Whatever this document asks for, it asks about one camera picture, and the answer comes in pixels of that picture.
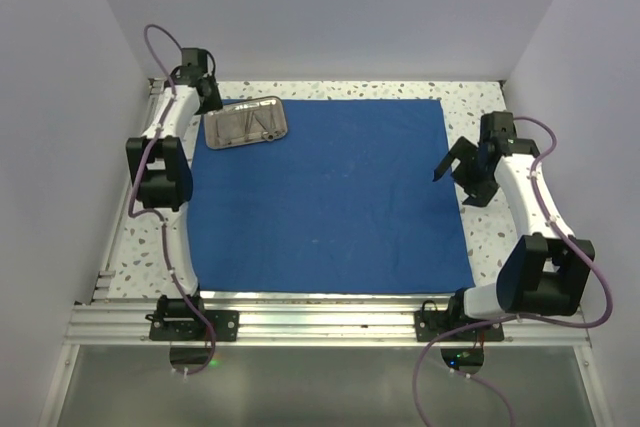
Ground purple cable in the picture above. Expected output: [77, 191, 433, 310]
[413, 116, 614, 427]
[128, 23, 217, 377]

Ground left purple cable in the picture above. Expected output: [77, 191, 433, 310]
[128, 23, 217, 377]

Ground aluminium front rail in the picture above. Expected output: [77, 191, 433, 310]
[63, 299, 593, 348]

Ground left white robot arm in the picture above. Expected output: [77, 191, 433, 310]
[125, 47, 222, 340]

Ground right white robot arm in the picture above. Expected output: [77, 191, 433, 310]
[434, 112, 595, 340]

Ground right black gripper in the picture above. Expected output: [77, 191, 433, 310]
[435, 137, 500, 209]

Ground steel forceps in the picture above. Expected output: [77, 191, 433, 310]
[244, 111, 255, 138]

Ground blue surgical cloth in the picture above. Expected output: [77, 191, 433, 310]
[187, 100, 473, 294]

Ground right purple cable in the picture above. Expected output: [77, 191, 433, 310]
[413, 116, 614, 427]

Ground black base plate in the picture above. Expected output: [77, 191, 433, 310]
[413, 297, 505, 343]
[145, 310, 240, 342]

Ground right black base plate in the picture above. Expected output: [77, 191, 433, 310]
[413, 297, 505, 343]

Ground steel instrument tray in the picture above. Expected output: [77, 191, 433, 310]
[203, 96, 288, 150]

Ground steel surgical scissors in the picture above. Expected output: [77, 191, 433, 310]
[253, 110, 286, 142]

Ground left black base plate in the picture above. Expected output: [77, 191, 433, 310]
[145, 310, 240, 342]

